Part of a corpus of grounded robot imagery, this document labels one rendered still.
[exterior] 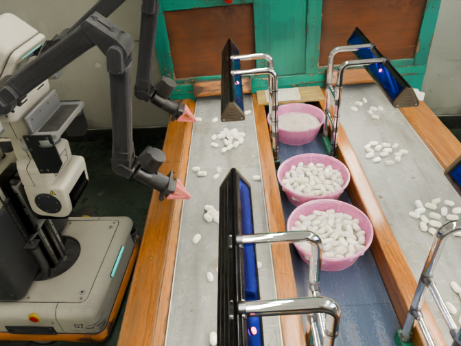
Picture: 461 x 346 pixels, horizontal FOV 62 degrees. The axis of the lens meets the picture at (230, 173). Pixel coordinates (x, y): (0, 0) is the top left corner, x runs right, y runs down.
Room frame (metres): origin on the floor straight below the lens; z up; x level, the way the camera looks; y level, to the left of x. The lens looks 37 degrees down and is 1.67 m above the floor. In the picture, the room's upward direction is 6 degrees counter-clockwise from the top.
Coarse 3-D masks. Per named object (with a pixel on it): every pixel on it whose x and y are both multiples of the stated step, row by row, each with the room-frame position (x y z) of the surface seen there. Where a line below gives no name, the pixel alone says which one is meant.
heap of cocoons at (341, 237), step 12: (300, 216) 0.94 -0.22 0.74; (312, 216) 0.94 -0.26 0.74; (324, 216) 0.93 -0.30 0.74; (336, 216) 0.93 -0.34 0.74; (348, 216) 0.92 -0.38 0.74; (300, 228) 0.89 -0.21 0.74; (312, 228) 0.88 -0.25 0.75; (324, 228) 0.88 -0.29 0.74; (336, 228) 0.88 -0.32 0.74; (348, 228) 0.87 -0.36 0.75; (360, 228) 0.87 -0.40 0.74; (324, 240) 0.83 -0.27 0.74; (336, 240) 0.84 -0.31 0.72; (348, 240) 0.82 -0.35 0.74; (360, 240) 0.81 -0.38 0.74; (324, 252) 0.80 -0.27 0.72; (336, 252) 0.78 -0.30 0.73; (348, 252) 0.79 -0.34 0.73
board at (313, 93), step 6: (264, 90) 1.87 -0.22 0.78; (300, 90) 1.83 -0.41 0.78; (306, 90) 1.82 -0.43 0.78; (312, 90) 1.81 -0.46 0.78; (318, 90) 1.81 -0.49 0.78; (258, 96) 1.81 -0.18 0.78; (264, 96) 1.80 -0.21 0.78; (300, 96) 1.76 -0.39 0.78; (306, 96) 1.75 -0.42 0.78; (312, 96) 1.75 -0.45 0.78; (318, 96) 1.74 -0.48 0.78; (258, 102) 1.74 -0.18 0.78; (264, 102) 1.74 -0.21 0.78; (282, 102) 1.72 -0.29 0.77; (288, 102) 1.72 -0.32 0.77; (294, 102) 1.72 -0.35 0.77
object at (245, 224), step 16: (240, 176) 0.75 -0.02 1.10; (224, 192) 0.71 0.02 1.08; (240, 192) 0.69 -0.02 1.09; (224, 208) 0.65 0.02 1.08; (240, 208) 0.63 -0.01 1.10; (224, 224) 0.60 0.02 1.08; (240, 224) 0.57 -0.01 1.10; (224, 240) 0.55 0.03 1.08; (224, 256) 0.51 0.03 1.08; (240, 256) 0.49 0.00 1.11; (256, 256) 0.52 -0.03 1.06; (224, 272) 0.47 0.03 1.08; (240, 272) 0.45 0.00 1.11; (256, 272) 0.48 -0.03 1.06; (224, 288) 0.44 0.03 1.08; (240, 288) 0.41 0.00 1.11; (256, 288) 0.44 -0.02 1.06; (224, 304) 0.40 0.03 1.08; (224, 320) 0.37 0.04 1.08; (240, 320) 0.35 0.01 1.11; (256, 320) 0.37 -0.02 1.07; (224, 336) 0.34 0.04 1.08; (240, 336) 0.32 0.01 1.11; (256, 336) 0.34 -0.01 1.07
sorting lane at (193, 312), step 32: (192, 160) 1.35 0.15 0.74; (224, 160) 1.33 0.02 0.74; (256, 160) 1.30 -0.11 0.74; (192, 192) 1.14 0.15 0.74; (256, 192) 1.10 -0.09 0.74; (192, 224) 0.96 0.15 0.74; (256, 224) 0.93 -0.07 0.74; (192, 256) 0.82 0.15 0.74; (192, 288) 0.70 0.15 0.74; (192, 320) 0.60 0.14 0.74
